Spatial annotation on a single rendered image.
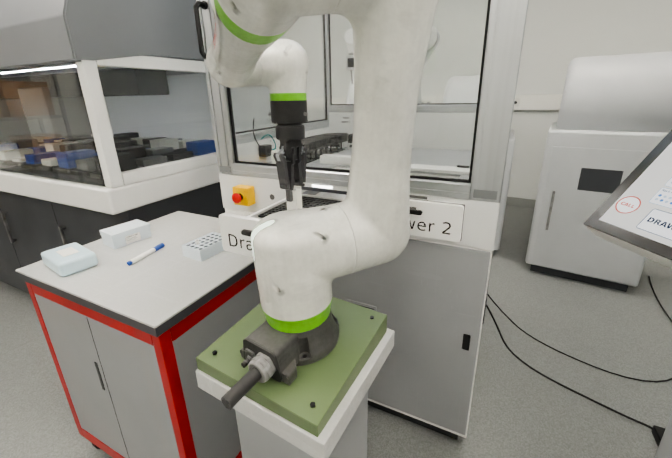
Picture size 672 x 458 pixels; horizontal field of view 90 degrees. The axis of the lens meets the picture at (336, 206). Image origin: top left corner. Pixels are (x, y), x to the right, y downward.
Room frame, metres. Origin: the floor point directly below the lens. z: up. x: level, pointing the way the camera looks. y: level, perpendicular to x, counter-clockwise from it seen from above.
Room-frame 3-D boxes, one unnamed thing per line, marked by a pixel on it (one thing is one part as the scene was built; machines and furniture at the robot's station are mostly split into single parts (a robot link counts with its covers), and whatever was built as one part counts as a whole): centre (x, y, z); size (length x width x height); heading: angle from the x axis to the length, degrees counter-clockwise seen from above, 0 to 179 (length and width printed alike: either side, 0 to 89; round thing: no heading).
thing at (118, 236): (1.09, 0.74, 0.79); 0.13 x 0.09 x 0.05; 146
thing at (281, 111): (0.88, 0.12, 1.19); 0.12 x 0.09 x 0.06; 64
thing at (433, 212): (0.96, -0.23, 0.87); 0.29 x 0.02 x 0.11; 64
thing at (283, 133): (0.88, 0.11, 1.12); 0.08 x 0.07 x 0.09; 154
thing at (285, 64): (0.88, 0.12, 1.29); 0.13 x 0.11 x 0.14; 113
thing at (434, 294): (1.51, -0.21, 0.40); 1.03 x 0.95 x 0.80; 64
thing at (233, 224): (0.81, 0.19, 0.87); 0.29 x 0.02 x 0.11; 64
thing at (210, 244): (0.99, 0.42, 0.78); 0.12 x 0.08 x 0.04; 150
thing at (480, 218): (1.51, -0.20, 0.87); 1.02 x 0.95 x 0.14; 64
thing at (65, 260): (0.91, 0.80, 0.78); 0.15 x 0.10 x 0.04; 55
